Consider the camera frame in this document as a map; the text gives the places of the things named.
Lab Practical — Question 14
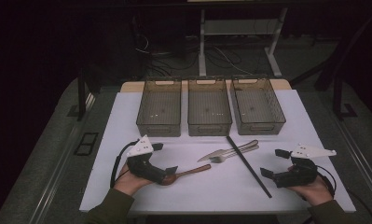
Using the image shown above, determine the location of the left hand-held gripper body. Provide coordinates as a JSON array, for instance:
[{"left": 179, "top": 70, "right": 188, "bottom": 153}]
[{"left": 126, "top": 134, "right": 168, "bottom": 185}]

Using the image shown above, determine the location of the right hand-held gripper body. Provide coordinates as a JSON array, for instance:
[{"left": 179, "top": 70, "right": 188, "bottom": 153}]
[{"left": 271, "top": 143, "right": 338, "bottom": 189}]

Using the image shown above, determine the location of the brown wooden spoon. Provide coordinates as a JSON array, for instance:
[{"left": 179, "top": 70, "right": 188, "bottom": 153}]
[{"left": 159, "top": 163, "right": 213, "bottom": 187}]

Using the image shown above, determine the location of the black chopstick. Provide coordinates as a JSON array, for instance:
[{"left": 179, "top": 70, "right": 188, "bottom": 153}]
[{"left": 226, "top": 135, "right": 273, "bottom": 199}]

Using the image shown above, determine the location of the silver metal fork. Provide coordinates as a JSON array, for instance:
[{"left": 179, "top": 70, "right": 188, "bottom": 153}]
[{"left": 209, "top": 144, "right": 260, "bottom": 164}]

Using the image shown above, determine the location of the clear brown plastic bin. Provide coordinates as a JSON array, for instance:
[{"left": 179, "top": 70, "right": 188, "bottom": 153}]
[
  {"left": 186, "top": 77, "right": 233, "bottom": 137},
  {"left": 136, "top": 77, "right": 183, "bottom": 138},
  {"left": 229, "top": 76, "right": 287, "bottom": 136}
]

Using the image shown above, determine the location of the silver metal knife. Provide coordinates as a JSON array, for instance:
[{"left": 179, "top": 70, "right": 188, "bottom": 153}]
[{"left": 197, "top": 139, "right": 260, "bottom": 163}]

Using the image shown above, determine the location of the person's left hand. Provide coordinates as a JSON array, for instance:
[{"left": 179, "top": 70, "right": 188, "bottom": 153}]
[{"left": 113, "top": 163, "right": 154, "bottom": 197}]

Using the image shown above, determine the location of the person's right hand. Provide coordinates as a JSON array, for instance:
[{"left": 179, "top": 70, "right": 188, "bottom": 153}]
[{"left": 290, "top": 175, "right": 335, "bottom": 207}]

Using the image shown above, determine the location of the white table cover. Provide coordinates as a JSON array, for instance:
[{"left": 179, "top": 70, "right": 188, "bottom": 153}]
[{"left": 79, "top": 89, "right": 357, "bottom": 215}]

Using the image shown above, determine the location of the black metal stand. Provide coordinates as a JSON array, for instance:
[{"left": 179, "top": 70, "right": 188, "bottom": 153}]
[{"left": 332, "top": 74, "right": 359, "bottom": 121}]

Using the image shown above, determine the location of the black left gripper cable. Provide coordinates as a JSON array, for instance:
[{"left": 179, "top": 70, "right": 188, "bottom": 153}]
[{"left": 109, "top": 139, "right": 140, "bottom": 189}]

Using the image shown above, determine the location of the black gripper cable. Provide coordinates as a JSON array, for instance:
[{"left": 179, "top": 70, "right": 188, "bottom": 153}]
[
  {"left": 316, "top": 165, "right": 338, "bottom": 200},
  {"left": 109, "top": 139, "right": 140, "bottom": 189}
]

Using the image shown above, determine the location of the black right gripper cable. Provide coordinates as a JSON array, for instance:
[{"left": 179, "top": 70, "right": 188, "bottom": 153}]
[{"left": 316, "top": 165, "right": 338, "bottom": 200}]

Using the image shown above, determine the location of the black rectangular floor frame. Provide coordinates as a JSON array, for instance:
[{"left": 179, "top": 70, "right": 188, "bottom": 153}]
[{"left": 74, "top": 132, "right": 100, "bottom": 157}]

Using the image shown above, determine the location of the tangle of floor cables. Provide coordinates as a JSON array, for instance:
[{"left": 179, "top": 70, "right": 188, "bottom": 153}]
[{"left": 131, "top": 34, "right": 253, "bottom": 78}]

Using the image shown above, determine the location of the white metal desk frame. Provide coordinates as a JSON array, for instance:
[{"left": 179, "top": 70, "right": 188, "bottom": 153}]
[{"left": 198, "top": 7, "right": 289, "bottom": 78}]

